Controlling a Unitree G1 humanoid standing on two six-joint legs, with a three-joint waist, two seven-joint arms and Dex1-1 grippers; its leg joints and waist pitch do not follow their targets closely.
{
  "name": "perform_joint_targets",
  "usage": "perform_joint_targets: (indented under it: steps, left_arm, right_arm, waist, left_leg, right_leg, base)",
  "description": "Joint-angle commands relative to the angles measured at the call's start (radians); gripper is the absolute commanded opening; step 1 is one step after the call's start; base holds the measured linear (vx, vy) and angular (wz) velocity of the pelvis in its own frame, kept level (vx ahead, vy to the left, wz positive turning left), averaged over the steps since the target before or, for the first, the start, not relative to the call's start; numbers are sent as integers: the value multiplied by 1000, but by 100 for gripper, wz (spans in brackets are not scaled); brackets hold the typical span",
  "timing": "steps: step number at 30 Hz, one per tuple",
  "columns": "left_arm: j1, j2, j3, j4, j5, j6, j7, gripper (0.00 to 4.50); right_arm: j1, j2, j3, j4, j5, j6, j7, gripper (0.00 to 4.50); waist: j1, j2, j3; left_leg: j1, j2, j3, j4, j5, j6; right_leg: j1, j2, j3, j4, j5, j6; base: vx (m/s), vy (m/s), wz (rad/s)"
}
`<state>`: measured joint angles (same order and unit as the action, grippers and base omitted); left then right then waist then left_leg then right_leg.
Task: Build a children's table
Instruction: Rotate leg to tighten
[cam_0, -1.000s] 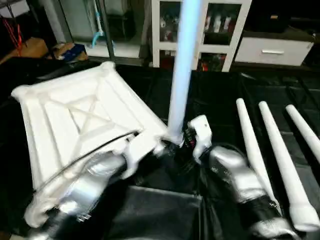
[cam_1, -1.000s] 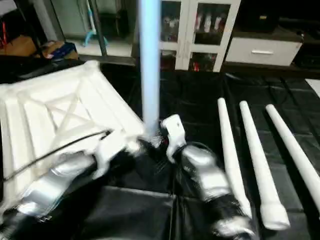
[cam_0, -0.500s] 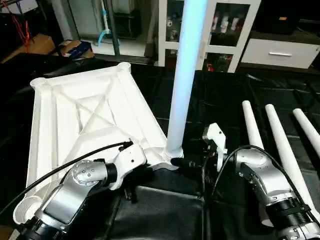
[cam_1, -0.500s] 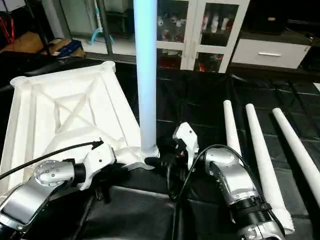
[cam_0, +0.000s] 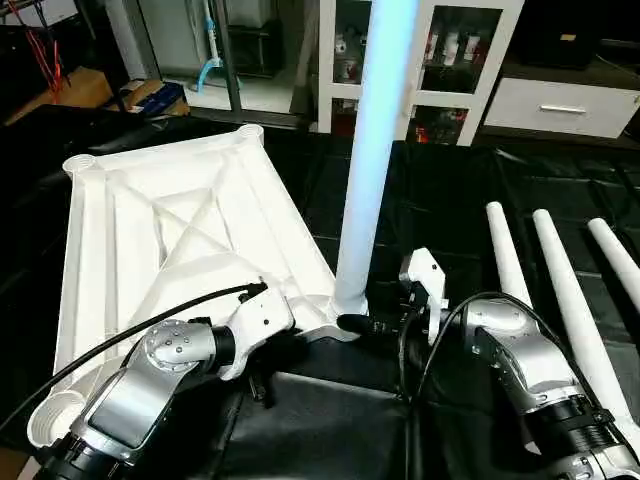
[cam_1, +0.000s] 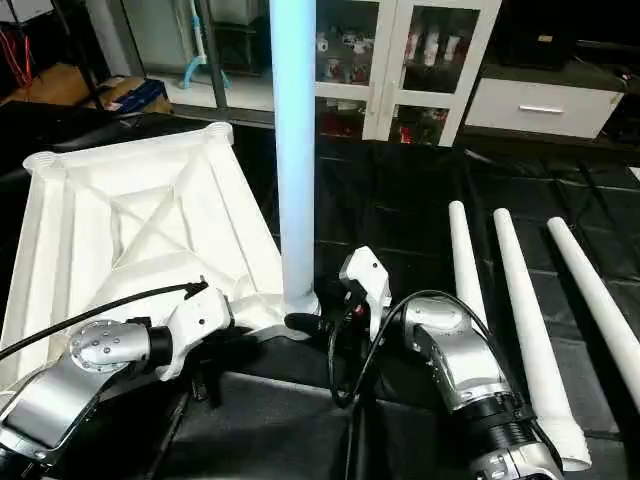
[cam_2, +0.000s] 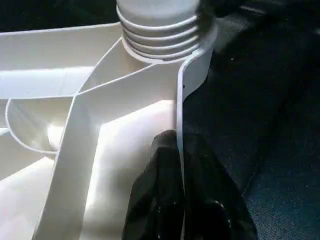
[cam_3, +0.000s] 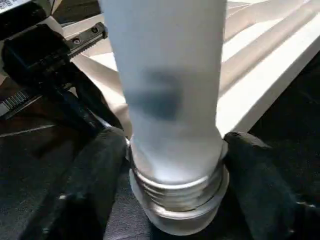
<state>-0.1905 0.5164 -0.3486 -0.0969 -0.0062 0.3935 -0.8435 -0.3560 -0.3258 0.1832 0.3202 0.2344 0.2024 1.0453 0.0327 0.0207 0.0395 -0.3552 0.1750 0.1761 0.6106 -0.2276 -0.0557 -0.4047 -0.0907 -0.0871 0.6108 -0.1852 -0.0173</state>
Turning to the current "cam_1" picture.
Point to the white drawer unit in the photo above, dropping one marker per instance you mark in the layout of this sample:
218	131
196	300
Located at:
545	108

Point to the white glass-door cabinet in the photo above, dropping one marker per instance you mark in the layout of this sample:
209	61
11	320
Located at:
400	70

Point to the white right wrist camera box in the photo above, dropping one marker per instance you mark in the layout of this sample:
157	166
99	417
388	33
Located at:
368	285

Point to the brown cardboard box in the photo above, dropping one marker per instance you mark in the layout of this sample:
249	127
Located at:
115	95

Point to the blue plastic bag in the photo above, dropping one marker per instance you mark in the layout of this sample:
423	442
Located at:
150	95

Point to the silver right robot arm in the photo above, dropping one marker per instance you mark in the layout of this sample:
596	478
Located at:
460	370

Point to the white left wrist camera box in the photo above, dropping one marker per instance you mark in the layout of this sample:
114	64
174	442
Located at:
200	320

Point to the light blue hooked pole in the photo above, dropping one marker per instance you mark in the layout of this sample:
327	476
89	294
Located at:
200	65

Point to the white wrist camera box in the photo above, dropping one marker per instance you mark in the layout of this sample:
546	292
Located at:
368	285
200	320

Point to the black work mat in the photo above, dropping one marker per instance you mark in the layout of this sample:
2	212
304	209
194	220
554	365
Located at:
400	200

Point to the white plastic table leg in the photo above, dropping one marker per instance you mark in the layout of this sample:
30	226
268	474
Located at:
535	330
293	150
600	300
465	260

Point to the white plastic table top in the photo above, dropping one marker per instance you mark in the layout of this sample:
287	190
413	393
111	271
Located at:
120	220

